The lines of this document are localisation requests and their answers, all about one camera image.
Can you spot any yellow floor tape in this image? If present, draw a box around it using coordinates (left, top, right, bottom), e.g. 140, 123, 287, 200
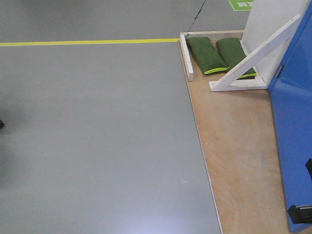
0, 38, 179, 47

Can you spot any green sandbag left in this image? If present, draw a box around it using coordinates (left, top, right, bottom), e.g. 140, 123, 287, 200
186, 37, 229, 75

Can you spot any green sandbag right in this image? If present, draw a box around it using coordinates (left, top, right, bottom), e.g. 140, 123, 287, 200
216, 38, 246, 73

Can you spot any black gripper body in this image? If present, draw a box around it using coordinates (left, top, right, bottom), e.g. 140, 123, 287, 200
287, 158, 312, 225

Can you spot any green sandbag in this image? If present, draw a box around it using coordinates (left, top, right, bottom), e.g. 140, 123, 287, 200
186, 37, 229, 75
216, 38, 246, 73

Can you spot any blue door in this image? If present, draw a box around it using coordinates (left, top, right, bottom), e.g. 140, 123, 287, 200
266, 2, 312, 233

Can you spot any dark blue rope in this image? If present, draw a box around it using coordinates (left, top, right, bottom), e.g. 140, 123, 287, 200
187, 0, 207, 35

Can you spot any white triangular wooden brace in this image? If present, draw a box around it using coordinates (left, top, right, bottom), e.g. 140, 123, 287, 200
209, 14, 301, 92

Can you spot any green floor sign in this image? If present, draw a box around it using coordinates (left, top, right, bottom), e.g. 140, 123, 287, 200
228, 0, 254, 11

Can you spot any white wooden rail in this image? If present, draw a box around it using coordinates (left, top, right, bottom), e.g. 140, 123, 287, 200
179, 33, 194, 81

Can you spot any plywood door platform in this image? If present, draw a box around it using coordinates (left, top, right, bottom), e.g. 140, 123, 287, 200
187, 59, 289, 234

